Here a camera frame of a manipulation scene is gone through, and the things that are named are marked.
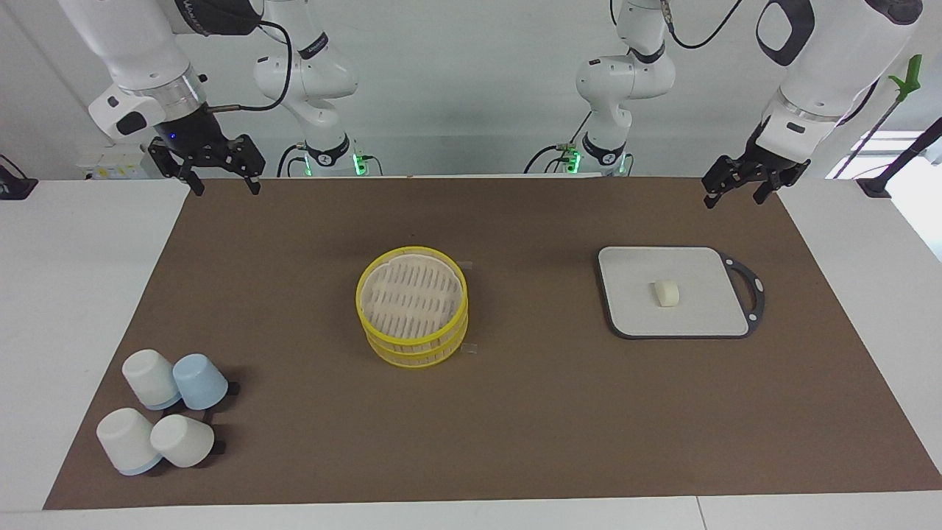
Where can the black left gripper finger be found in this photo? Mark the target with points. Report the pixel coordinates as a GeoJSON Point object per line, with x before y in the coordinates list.
{"type": "Point", "coordinates": [773, 184]}
{"type": "Point", "coordinates": [727, 173]}

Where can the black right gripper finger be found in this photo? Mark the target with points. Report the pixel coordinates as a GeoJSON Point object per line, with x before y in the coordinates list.
{"type": "Point", "coordinates": [250, 158]}
{"type": "Point", "coordinates": [180, 168]}

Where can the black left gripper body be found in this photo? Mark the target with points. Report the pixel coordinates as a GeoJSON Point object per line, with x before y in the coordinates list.
{"type": "Point", "coordinates": [776, 163]}

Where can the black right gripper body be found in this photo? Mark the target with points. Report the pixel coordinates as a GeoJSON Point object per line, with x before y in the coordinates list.
{"type": "Point", "coordinates": [195, 140]}

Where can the white steamed bun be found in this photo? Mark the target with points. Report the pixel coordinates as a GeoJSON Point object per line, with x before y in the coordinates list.
{"type": "Point", "coordinates": [667, 293]}

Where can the yellow bamboo steamer lid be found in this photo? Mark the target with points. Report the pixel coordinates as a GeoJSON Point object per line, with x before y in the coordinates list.
{"type": "Point", "coordinates": [412, 294]}

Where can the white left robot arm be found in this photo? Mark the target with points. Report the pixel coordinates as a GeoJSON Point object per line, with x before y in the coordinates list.
{"type": "Point", "coordinates": [839, 66]}

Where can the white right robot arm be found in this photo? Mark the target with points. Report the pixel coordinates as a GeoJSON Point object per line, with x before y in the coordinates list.
{"type": "Point", "coordinates": [140, 51]}

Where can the yellow bamboo steamer basket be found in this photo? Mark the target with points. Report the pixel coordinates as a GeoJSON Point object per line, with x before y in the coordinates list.
{"type": "Point", "coordinates": [416, 357]}

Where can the white power socket box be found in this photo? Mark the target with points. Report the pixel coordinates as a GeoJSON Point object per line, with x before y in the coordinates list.
{"type": "Point", "coordinates": [110, 165]}

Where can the black pole stand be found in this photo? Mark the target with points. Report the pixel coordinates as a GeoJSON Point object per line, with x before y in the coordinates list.
{"type": "Point", "coordinates": [876, 188]}

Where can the white cutting board grey rim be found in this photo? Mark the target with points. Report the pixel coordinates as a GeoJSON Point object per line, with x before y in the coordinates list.
{"type": "Point", "coordinates": [662, 316]}

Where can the green clamp on thin rod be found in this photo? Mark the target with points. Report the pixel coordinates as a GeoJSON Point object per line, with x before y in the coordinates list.
{"type": "Point", "coordinates": [911, 77]}

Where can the white plastic cup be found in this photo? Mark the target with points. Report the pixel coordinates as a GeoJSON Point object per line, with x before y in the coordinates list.
{"type": "Point", "coordinates": [182, 440]}
{"type": "Point", "coordinates": [149, 375]}
{"type": "Point", "coordinates": [126, 440]}

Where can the light blue plastic cup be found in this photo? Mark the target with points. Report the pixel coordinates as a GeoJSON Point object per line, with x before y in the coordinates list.
{"type": "Point", "coordinates": [200, 381]}

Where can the brown table mat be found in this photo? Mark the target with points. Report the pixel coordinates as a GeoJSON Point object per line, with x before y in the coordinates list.
{"type": "Point", "coordinates": [515, 427]}

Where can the black table clamp mount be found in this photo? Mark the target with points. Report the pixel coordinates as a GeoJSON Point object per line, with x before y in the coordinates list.
{"type": "Point", "coordinates": [15, 188]}

